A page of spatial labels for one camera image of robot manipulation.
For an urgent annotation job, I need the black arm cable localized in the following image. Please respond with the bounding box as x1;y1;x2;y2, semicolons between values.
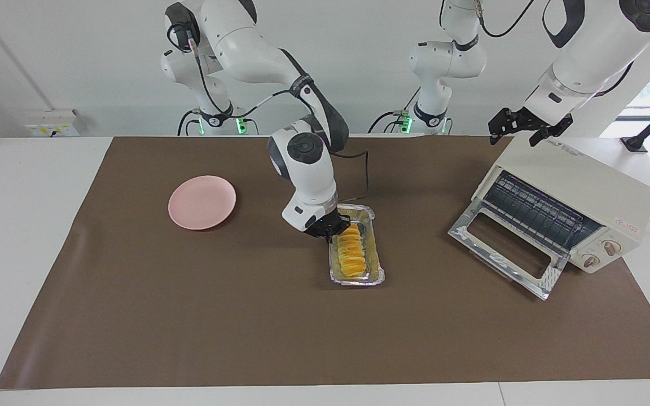
475;0;636;96
167;23;371;199

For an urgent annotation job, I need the brown table mat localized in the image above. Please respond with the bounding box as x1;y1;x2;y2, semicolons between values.
0;135;650;390

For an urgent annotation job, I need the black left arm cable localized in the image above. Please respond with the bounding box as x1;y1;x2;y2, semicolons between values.
475;0;636;96

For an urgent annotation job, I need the pink plate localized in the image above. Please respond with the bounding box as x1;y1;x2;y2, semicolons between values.
168;175;238;231

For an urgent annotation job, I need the black base cable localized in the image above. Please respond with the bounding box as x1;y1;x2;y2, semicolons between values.
177;109;205;136
367;87;423;135

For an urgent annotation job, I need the metal oven wire rack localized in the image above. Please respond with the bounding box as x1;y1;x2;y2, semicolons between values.
482;171;603;255

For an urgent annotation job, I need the white toaster oven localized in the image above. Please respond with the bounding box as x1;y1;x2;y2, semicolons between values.
472;134;650;275

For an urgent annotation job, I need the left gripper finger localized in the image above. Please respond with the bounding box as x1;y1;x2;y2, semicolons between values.
488;109;517;146
530;126;556;147

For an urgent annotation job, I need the white wall power outlet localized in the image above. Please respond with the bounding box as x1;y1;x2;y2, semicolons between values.
25;110;80;138

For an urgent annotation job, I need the sliced bread loaf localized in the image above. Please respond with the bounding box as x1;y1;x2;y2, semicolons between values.
336;226;367;280

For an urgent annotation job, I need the aluminium foil tray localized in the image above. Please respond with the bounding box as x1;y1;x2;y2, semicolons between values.
328;204;386;287

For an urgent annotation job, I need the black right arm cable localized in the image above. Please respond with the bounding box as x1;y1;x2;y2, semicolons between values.
167;23;371;199

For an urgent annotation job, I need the glass oven door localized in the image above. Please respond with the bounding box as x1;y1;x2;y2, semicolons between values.
448;198;572;301

